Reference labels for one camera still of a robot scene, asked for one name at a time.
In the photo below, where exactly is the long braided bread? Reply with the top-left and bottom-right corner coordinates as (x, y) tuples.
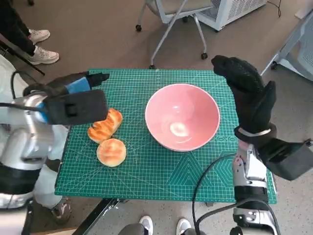
(87, 108), (123, 144)

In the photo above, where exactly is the bare left robot hand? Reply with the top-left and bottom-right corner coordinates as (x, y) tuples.
(47, 72), (110, 95)

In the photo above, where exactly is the white ventilated cabinet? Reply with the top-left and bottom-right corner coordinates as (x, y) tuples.
(197, 0), (267, 32)

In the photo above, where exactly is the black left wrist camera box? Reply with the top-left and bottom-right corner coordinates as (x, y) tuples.
(45, 89), (110, 126)

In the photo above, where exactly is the white left shoe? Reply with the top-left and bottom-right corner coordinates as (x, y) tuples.
(138, 215), (154, 235)

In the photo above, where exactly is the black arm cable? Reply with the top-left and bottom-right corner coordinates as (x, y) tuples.
(192, 153), (245, 235)
(0, 70), (49, 112)

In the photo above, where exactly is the black metal table frame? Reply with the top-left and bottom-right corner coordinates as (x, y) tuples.
(73, 197), (129, 235)

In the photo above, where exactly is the pink bowl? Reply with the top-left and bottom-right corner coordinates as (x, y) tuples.
(145, 83), (221, 153)

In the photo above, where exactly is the white shoe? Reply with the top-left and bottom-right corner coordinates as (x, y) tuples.
(138, 215), (154, 235)
(176, 217), (192, 235)

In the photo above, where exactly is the black stand bar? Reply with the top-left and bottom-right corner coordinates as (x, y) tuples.
(0, 34), (46, 76)

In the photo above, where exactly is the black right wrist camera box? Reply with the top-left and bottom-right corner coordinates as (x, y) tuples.
(258, 138), (313, 181)

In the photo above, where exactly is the round bread bun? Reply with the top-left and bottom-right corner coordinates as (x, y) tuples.
(96, 138), (127, 167)

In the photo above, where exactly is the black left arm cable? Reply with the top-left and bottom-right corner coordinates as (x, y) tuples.
(0, 70), (49, 112)

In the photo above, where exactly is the green cutting mat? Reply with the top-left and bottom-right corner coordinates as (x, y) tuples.
(54, 68), (278, 204)

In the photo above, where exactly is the grey office chair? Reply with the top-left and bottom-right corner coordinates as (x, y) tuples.
(135, 0), (216, 70)

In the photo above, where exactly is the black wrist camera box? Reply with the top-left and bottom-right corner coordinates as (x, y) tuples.
(45, 89), (110, 126)
(258, 138), (313, 181)

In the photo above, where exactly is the white right shoe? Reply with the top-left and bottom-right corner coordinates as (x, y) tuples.
(176, 217), (192, 235)

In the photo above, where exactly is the thin black floor cable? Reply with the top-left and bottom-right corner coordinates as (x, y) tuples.
(266, 0), (282, 18)

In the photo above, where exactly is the gloved right robot hand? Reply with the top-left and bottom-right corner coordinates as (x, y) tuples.
(211, 55), (277, 134)

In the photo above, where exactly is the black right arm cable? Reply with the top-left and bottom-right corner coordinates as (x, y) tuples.
(192, 153), (245, 235)

